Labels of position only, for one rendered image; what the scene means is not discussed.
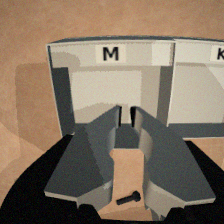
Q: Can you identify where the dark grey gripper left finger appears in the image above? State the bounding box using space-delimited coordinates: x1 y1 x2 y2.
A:
0 105 122 224

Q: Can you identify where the black bolt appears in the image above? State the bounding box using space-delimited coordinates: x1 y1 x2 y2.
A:
116 191 141 205

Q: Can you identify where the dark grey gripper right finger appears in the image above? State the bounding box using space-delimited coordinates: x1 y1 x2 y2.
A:
130 106 224 224

